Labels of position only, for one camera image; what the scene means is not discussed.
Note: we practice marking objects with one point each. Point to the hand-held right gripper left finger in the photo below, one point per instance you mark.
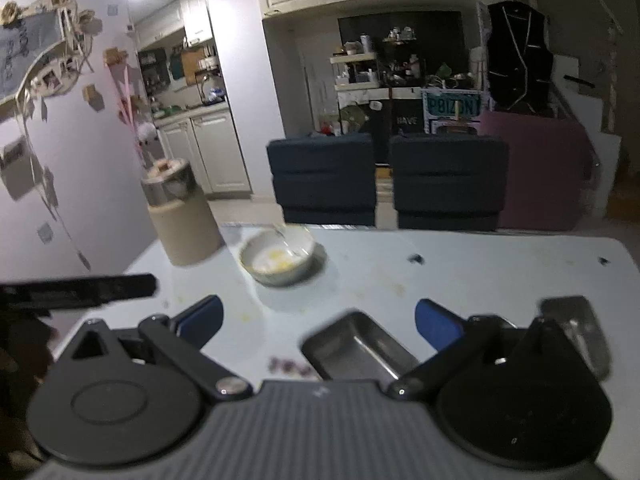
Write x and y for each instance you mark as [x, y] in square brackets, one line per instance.
[202, 322]

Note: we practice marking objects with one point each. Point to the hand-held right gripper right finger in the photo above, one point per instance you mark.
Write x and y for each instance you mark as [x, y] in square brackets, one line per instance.
[437, 327]

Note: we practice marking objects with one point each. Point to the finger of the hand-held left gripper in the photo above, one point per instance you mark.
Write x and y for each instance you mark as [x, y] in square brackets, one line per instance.
[90, 290]

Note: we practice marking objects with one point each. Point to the large rectangular steel tray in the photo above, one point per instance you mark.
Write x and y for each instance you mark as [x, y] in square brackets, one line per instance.
[360, 347]

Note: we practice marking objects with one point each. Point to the small white floral bowl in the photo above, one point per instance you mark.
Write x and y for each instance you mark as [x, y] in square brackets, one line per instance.
[275, 260]

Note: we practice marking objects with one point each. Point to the small rectangular steel tray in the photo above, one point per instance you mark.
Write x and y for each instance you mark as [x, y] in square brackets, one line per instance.
[580, 320]

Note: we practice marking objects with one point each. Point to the beige kettle with steel lid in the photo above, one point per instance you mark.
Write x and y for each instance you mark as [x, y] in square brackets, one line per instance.
[182, 220]

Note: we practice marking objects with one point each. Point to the dark blue chair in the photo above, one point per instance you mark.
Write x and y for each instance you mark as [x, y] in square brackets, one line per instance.
[447, 182]
[322, 180]

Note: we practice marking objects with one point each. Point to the white kitchen base cabinet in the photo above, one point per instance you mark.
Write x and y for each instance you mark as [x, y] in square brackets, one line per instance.
[215, 152]

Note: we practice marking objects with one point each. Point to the black chalkboard sign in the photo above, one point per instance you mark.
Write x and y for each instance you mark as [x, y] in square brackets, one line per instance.
[400, 120]

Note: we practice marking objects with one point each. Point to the teal sign plate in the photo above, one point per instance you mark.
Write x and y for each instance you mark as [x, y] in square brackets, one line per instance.
[450, 107]

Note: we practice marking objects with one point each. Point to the white storage rack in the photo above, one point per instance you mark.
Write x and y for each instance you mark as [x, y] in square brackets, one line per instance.
[355, 57]

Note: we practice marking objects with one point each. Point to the black vest with white trim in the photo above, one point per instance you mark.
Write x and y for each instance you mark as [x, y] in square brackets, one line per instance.
[520, 55]

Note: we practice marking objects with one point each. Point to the photo wall decoration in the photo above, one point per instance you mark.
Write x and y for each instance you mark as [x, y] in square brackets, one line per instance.
[45, 60]

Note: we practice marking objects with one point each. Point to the white kitchen wall cabinets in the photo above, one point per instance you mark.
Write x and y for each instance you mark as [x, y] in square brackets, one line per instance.
[195, 15]

